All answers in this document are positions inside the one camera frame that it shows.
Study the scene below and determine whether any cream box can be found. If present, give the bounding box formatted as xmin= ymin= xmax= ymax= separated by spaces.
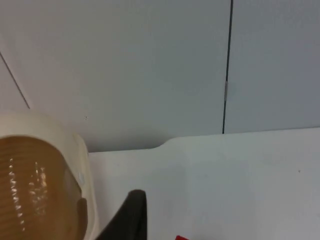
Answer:
xmin=0 ymin=109 xmax=101 ymax=240

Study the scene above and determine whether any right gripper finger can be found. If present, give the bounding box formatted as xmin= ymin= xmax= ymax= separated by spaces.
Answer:
xmin=93 ymin=189 xmax=149 ymax=240

